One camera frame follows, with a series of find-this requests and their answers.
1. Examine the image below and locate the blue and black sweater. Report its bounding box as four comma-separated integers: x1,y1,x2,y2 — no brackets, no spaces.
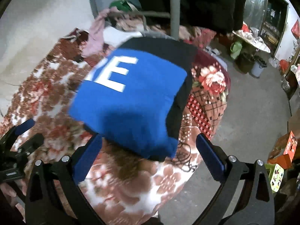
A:
69,37,197,161

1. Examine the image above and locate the floral brown white blanket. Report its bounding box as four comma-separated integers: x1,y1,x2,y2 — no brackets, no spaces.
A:
1,29,201,224

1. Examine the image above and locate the orange cardboard box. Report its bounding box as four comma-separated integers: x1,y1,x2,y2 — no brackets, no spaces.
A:
267,131,299,170

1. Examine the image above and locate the dark red floral blanket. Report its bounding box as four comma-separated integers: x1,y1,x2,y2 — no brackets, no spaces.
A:
178,25,231,141

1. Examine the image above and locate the pink cloth on bed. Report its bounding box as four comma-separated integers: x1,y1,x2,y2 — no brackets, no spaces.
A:
81,7,119,58

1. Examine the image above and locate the grey bucket on floor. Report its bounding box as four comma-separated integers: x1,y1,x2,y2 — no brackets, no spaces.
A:
250,56,267,78

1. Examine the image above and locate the green bag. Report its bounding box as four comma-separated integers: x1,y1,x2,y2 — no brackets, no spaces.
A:
230,40,243,60

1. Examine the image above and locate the cluttered side table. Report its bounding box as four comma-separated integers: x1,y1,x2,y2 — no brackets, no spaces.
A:
233,30,271,53

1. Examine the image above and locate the grey metal bed post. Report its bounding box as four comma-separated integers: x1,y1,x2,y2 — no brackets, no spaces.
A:
170,0,181,40

